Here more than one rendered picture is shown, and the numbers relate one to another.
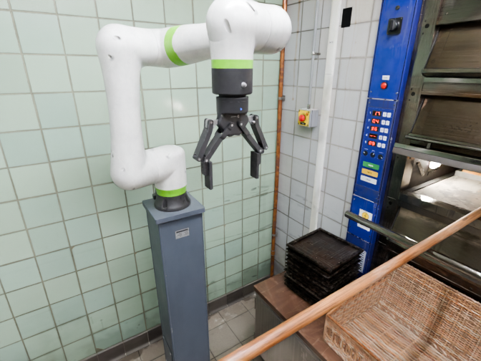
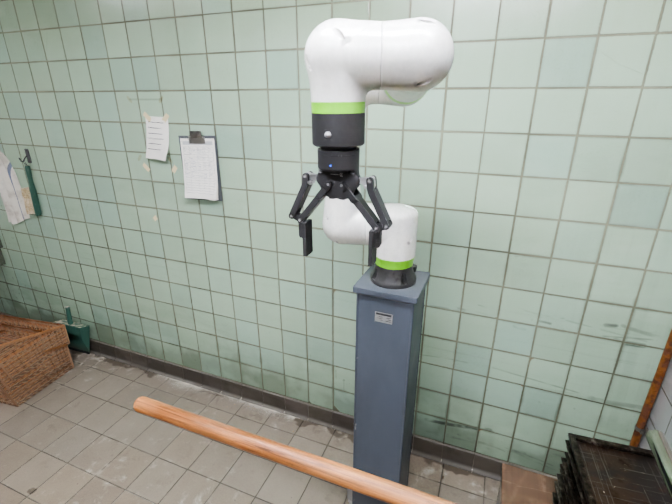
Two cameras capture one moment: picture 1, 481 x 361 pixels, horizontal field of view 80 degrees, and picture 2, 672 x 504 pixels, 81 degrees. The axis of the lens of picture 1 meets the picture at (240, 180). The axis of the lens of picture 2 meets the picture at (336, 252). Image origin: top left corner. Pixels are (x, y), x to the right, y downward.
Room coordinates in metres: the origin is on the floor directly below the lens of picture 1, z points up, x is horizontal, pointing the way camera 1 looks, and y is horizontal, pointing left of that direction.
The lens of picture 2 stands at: (0.26, -0.57, 1.75)
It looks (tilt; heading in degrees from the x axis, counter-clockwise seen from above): 21 degrees down; 55
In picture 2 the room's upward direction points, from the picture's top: straight up
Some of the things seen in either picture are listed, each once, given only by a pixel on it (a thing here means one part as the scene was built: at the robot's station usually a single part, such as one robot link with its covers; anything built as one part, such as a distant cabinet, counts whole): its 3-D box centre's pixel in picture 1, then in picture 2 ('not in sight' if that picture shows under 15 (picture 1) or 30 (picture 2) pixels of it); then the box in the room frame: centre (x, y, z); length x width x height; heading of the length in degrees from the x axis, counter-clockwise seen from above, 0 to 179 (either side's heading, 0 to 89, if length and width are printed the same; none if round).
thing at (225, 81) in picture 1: (231, 82); (339, 130); (0.69, 0.02, 1.70); 0.12 x 0.09 x 0.06; 33
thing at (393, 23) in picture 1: (393, 19); not in sight; (1.36, -0.64, 1.92); 0.06 x 0.04 x 0.11; 33
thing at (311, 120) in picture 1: (307, 117); not in sight; (1.75, -0.40, 1.46); 0.10 x 0.07 x 0.10; 33
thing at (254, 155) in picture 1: (254, 165); (372, 246); (0.72, -0.04, 1.49); 0.03 x 0.01 x 0.07; 33
